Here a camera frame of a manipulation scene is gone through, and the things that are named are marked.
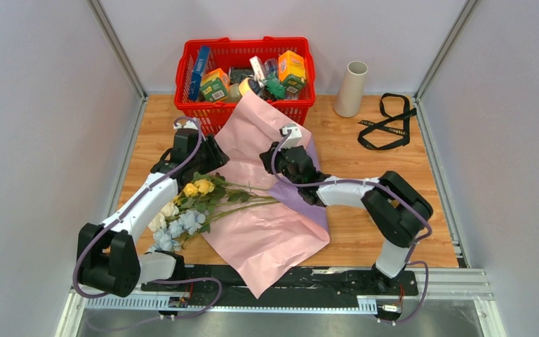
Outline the purple pink wrapping paper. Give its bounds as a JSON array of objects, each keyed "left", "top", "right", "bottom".
[{"left": 204, "top": 92, "right": 330, "bottom": 298}]

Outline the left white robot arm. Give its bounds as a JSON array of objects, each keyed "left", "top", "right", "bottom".
[{"left": 72, "top": 127, "right": 229, "bottom": 297}]

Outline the masking tape roll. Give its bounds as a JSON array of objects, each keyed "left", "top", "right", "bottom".
[{"left": 238, "top": 77, "right": 258, "bottom": 97}]

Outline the red plastic shopping basket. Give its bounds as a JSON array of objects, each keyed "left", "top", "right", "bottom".
[{"left": 174, "top": 36, "right": 316, "bottom": 134}]

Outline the beige cylindrical vase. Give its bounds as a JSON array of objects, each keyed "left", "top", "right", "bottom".
[{"left": 333, "top": 61, "right": 368, "bottom": 118}]

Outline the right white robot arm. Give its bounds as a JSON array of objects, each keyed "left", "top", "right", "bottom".
[{"left": 260, "top": 143, "right": 433, "bottom": 294}]

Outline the green plastic item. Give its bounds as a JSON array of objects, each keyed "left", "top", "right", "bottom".
[{"left": 265, "top": 77, "right": 286, "bottom": 101}]

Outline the blue box in basket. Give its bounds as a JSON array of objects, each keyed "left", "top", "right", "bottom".
[{"left": 188, "top": 45, "right": 211, "bottom": 101}]

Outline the green yellow box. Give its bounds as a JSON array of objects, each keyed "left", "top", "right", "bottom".
[{"left": 199, "top": 68, "right": 229, "bottom": 103}]

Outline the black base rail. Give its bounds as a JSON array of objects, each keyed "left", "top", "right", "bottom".
[{"left": 157, "top": 263, "right": 419, "bottom": 310}]

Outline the black printed ribbon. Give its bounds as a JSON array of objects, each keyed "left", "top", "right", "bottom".
[{"left": 357, "top": 93, "right": 417, "bottom": 151}]

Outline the orange green box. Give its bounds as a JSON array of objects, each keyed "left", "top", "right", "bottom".
[{"left": 278, "top": 51, "right": 307, "bottom": 94}]

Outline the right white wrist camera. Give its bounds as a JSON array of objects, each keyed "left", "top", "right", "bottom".
[{"left": 280, "top": 124, "right": 302, "bottom": 149}]

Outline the artificial flower bunch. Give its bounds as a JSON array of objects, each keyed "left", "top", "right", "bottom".
[{"left": 147, "top": 173, "right": 278, "bottom": 253}]

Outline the white packet in basket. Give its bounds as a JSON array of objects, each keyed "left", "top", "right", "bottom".
[{"left": 249, "top": 56, "right": 267, "bottom": 82}]

